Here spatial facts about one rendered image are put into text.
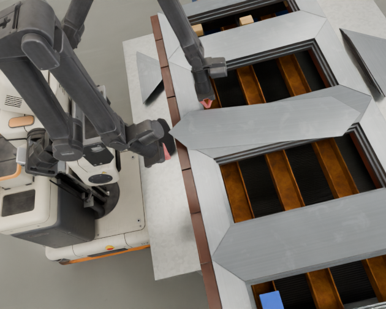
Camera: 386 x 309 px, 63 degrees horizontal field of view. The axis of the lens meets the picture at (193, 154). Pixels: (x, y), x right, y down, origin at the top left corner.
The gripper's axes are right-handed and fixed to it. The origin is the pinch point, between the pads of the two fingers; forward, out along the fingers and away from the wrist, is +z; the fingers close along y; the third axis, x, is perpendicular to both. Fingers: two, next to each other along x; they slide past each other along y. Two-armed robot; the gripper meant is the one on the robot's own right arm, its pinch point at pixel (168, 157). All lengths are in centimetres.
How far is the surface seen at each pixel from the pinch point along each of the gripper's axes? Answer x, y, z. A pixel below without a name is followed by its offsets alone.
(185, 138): -0.2, 13.0, 14.0
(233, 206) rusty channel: -3.9, -12.7, 36.4
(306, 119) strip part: -43, 10, 34
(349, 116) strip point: -57, 6, 41
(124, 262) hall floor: 90, -13, 67
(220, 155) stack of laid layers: -11.1, 2.6, 19.4
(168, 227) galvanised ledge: 21.7, -15.4, 24.3
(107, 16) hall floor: 88, 209, 67
